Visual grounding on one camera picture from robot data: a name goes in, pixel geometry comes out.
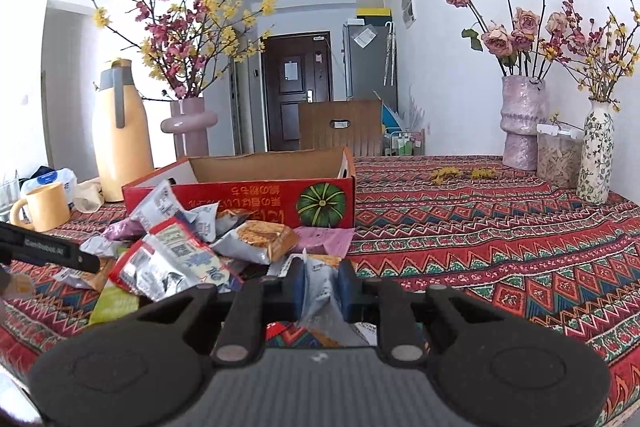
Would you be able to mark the dark brown door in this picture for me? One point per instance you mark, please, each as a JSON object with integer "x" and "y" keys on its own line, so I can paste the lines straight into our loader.
{"x": 295, "y": 117}

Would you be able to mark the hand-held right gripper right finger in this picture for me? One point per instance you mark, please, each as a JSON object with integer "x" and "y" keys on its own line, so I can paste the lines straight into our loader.
{"x": 346, "y": 292}

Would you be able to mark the pile of snack packets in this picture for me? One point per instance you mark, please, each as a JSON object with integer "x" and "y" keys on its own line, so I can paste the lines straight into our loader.
{"x": 170, "y": 257}

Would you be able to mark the beige thermos jug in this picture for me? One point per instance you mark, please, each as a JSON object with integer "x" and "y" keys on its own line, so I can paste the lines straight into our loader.
{"x": 122, "y": 147}

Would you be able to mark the white wipes pack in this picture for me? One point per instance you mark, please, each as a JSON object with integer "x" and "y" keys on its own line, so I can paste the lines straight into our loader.
{"x": 50, "y": 179}

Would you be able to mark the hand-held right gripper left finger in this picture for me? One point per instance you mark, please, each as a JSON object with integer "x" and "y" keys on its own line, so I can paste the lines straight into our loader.
{"x": 296, "y": 292}

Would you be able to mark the pink textured vase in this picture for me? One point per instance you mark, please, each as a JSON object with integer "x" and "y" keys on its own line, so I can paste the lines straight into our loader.
{"x": 524, "y": 122}

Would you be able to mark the white umbrella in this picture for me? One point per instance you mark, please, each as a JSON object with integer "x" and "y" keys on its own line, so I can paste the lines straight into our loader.
{"x": 389, "y": 57}

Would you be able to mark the yellow box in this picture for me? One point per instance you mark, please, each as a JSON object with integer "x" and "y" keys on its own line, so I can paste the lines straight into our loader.
{"x": 374, "y": 12}

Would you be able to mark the person's left hand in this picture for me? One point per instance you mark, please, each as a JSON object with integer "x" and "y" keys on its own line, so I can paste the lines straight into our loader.
{"x": 20, "y": 286}

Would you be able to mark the green snack packet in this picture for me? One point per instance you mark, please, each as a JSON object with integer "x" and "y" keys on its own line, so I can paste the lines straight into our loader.
{"x": 112, "y": 304}

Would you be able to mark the silver cracker packet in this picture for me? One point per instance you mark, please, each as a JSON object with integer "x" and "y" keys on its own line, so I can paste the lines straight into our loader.
{"x": 322, "y": 292}

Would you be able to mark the grey refrigerator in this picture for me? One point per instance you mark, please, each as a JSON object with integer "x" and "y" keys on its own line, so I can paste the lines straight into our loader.
{"x": 365, "y": 72}

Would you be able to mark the paper sheet on refrigerator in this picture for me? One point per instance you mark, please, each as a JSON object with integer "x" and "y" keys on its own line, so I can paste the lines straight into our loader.
{"x": 362, "y": 37}

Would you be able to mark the white floral vase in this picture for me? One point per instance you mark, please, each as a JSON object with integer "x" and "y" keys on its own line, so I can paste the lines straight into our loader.
{"x": 595, "y": 157}

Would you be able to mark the beige cloth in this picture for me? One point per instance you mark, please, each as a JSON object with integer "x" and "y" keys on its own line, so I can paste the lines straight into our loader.
{"x": 87, "y": 199}

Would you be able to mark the clear seed container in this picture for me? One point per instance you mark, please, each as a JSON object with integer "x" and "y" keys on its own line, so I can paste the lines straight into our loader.
{"x": 557, "y": 162}

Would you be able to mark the white pampas grass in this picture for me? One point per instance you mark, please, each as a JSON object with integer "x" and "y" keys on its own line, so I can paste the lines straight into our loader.
{"x": 412, "y": 117}

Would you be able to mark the dark bag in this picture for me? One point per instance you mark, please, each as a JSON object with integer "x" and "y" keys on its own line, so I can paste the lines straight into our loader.
{"x": 42, "y": 169}

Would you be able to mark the wooden chair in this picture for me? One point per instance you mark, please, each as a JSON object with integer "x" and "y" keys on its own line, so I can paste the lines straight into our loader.
{"x": 320, "y": 132}

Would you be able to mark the red cardboard box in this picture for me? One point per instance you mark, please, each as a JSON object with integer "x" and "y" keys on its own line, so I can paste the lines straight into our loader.
{"x": 250, "y": 199}

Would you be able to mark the fallen yellow blossoms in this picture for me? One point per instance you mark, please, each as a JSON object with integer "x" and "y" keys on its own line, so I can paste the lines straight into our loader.
{"x": 482, "y": 173}
{"x": 446, "y": 174}

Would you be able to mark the yellow and red berry branches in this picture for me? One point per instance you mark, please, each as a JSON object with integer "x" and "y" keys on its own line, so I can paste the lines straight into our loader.
{"x": 602, "y": 57}

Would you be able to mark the blue board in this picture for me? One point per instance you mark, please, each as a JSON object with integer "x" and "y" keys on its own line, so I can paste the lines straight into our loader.
{"x": 390, "y": 119}

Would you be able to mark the small storage cart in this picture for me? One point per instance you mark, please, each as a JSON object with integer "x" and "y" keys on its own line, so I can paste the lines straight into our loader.
{"x": 402, "y": 144}

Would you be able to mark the metal framed sliding door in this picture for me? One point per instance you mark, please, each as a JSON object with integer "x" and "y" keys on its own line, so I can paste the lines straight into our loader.
{"x": 235, "y": 107}

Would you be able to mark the yellow mug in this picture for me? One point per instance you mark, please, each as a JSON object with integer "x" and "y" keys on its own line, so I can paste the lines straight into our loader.
{"x": 47, "y": 207}

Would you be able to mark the pink cake packet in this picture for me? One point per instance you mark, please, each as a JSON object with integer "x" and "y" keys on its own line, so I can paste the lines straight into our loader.
{"x": 325, "y": 241}

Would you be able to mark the paper notice on door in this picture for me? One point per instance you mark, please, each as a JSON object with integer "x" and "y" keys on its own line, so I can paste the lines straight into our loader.
{"x": 291, "y": 70}

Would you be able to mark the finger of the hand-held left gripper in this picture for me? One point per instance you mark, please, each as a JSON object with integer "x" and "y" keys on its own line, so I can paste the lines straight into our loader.
{"x": 45, "y": 249}

